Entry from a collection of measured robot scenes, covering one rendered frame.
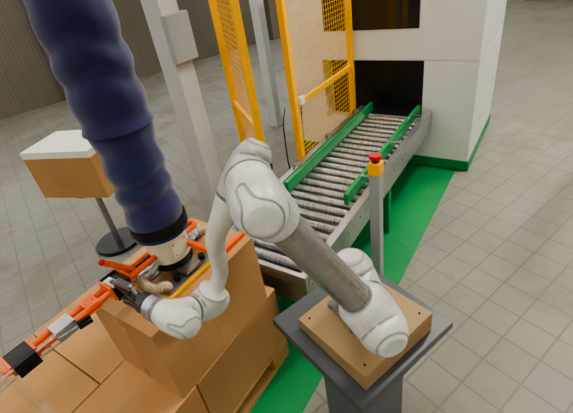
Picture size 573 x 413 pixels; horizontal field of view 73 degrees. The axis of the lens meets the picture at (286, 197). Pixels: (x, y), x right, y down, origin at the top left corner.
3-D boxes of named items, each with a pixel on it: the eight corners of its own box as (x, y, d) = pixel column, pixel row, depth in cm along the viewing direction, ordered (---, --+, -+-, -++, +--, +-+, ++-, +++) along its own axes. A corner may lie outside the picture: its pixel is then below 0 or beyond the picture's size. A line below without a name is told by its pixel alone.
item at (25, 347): (32, 347, 127) (25, 337, 124) (43, 357, 123) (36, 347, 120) (7, 368, 121) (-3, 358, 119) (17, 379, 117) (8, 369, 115)
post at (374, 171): (374, 287, 264) (372, 158, 210) (384, 290, 261) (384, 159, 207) (371, 294, 260) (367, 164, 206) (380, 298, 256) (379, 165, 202)
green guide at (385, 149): (416, 113, 362) (417, 104, 357) (428, 113, 357) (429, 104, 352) (344, 204, 255) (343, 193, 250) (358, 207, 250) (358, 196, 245)
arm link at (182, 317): (147, 331, 125) (177, 318, 136) (180, 351, 117) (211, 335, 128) (150, 300, 123) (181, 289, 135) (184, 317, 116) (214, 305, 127)
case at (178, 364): (210, 274, 218) (190, 217, 196) (267, 297, 197) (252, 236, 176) (124, 358, 179) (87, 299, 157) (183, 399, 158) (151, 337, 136)
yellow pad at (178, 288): (211, 245, 175) (208, 236, 172) (227, 251, 170) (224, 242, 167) (153, 297, 153) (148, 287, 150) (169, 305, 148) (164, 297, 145)
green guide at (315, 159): (363, 109, 390) (362, 100, 385) (373, 109, 384) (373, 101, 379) (276, 189, 282) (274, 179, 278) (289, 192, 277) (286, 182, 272)
